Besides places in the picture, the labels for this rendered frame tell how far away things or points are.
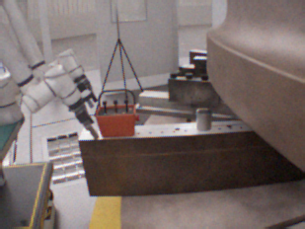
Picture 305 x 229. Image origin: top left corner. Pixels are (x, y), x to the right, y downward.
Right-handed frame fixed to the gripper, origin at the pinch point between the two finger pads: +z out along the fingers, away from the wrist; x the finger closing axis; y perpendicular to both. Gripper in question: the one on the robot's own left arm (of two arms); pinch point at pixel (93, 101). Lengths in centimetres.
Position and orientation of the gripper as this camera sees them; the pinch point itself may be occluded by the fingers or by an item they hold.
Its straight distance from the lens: 160.1
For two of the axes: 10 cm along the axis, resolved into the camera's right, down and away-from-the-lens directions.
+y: 8.9, -4.4, -1.1
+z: 4.5, 8.5, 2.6
